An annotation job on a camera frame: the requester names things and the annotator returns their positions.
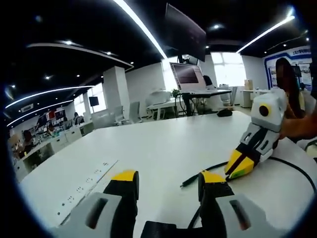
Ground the white square pillar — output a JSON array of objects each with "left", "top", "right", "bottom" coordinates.
[{"left": 102, "top": 65, "right": 130, "bottom": 125}]

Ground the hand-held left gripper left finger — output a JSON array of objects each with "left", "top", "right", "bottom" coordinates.
[{"left": 53, "top": 170, "right": 140, "bottom": 238}]

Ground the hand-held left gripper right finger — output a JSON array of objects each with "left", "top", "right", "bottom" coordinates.
[{"left": 197, "top": 170, "right": 274, "bottom": 238}]

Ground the black-legged table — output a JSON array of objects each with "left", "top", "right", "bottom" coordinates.
[{"left": 177, "top": 88, "right": 233, "bottom": 117}]

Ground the white printer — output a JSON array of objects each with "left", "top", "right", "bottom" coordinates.
[{"left": 145, "top": 90, "right": 173, "bottom": 107}]

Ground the blue wall poster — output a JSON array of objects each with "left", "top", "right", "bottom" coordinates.
[{"left": 263, "top": 46, "right": 313, "bottom": 90}]

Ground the display screen on stand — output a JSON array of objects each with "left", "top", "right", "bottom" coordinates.
[{"left": 169, "top": 61, "right": 208, "bottom": 91}]

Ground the person's right hand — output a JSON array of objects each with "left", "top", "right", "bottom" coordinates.
[{"left": 278, "top": 115, "right": 317, "bottom": 140}]

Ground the white desk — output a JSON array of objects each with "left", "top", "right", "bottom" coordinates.
[{"left": 18, "top": 110, "right": 317, "bottom": 238}]

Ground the white power strip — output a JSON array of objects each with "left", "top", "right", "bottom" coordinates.
[{"left": 55, "top": 159, "right": 120, "bottom": 224}]

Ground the black charging cable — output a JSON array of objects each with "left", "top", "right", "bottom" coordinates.
[{"left": 180, "top": 155, "right": 317, "bottom": 230}]

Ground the black pouch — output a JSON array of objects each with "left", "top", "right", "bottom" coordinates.
[{"left": 216, "top": 109, "right": 233, "bottom": 118}]

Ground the large hanging monitor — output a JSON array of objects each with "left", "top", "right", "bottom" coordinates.
[{"left": 164, "top": 2, "right": 208, "bottom": 62}]

